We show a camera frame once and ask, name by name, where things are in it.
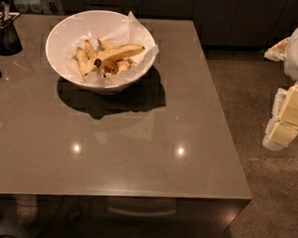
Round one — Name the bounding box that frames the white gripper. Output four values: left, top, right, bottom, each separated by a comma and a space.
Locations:
262, 82, 298, 152

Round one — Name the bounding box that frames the large top yellow banana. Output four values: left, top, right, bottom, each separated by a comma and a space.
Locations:
94, 44, 145, 66

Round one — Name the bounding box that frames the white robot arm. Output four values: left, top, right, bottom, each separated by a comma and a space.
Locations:
263, 28, 298, 151

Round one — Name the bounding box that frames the bruised bottom banana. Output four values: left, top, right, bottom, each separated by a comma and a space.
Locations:
101, 59, 138, 77

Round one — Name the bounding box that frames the back small yellow banana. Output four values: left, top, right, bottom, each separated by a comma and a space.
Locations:
97, 38, 113, 51

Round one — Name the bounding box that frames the small yellow banana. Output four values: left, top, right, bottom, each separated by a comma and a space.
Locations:
97, 38, 113, 51
76, 47, 88, 80
84, 40, 96, 59

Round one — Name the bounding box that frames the white ceramic bowl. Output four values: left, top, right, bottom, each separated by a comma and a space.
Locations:
42, 7, 160, 98

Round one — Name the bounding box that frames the middle small yellow banana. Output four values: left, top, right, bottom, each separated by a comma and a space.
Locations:
84, 40, 96, 59

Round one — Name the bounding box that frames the left small yellow banana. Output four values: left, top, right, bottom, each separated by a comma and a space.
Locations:
76, 47, 88, 80

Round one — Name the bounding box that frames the black mesh pen holder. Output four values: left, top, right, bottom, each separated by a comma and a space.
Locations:
0, 13, 23, 56

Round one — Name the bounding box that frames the drawer handle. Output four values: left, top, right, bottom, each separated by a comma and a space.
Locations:
107, 207, 176, 218

